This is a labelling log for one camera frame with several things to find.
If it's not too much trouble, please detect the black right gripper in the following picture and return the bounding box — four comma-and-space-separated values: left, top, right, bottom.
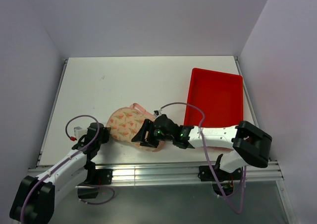
132, 118, 174, 148

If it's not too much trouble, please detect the floral mesh laundry bag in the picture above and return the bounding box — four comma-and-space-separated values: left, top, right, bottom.
105, 103, 165, 152

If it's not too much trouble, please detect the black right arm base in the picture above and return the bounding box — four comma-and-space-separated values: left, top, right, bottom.
198, 166, 243, 196

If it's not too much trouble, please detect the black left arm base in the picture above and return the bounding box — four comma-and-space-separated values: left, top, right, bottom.
77, 168, 113, 199

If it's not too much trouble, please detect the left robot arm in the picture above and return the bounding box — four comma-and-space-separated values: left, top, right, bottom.
9, 122, 110, 224

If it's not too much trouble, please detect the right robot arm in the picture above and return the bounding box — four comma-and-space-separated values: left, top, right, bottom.
131, 114, 272, 179

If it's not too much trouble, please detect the red plastic tray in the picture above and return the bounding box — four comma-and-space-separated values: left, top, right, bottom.
187, 68, 244, 128

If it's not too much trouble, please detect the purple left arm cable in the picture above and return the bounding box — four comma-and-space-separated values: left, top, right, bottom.
21, 114, 117, 222

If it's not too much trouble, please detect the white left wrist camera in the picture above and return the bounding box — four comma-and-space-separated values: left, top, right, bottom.
73, 126, 87, 140

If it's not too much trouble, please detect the aluminium frame rail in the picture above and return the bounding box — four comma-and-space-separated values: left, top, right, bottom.
23, 161, 284, 190

